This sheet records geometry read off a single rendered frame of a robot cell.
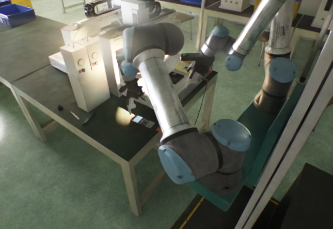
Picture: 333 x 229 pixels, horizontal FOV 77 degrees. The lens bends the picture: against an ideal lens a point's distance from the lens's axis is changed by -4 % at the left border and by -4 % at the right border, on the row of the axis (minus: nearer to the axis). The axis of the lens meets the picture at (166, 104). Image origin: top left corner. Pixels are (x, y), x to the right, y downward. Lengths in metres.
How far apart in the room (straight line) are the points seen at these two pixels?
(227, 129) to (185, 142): 0.13
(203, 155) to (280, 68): 0.58
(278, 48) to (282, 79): 0.17
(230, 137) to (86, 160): 1.87
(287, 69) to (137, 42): 0.63
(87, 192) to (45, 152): 0.71
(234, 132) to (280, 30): 0.60
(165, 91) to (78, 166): 1.78
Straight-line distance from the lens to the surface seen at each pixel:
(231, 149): 0.63
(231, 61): 0.99
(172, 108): 0.63
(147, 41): 0.73
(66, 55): 1.49
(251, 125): 1.03
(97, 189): 2.13
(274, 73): 1.03
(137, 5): 1.52
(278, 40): 1.12
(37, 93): 2.03
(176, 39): 0.78
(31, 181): 2.42
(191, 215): 1.60
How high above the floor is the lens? 1.78
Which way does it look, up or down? 39 degrees down
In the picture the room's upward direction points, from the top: straight up
